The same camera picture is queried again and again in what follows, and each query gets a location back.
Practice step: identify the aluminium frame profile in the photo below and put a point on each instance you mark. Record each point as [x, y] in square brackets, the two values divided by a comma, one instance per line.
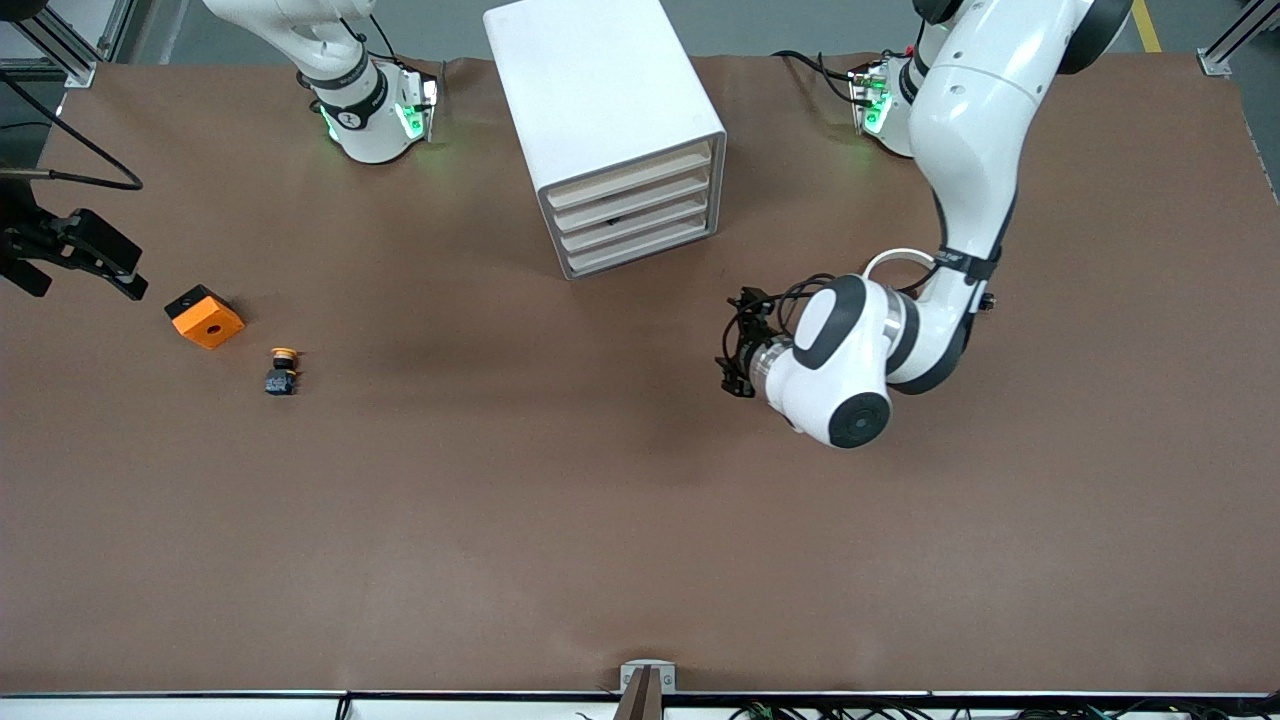
[75, 65]
[1215, 62]

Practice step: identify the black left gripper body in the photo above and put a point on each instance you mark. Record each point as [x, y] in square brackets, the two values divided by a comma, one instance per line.
[752, 347]

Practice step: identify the grey metal bracket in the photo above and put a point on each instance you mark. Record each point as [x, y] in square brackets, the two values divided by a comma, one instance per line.
[668, 678]

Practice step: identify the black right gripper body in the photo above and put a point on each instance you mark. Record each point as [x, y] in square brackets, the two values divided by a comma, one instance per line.
[20, 243]

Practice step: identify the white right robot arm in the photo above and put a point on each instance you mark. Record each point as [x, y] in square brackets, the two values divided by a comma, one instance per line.
[365, 130]

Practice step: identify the orange button enclosure box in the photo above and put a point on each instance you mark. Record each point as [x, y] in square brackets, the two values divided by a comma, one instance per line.
[210, 325]

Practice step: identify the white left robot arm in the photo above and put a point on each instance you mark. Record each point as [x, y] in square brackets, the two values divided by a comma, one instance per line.
[980, 120]

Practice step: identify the yellow push button switch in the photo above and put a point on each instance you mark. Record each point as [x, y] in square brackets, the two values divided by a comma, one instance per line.
[281, 380]

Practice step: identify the white table edge rail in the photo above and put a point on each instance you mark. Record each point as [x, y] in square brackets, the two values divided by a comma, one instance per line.
[200, 708]

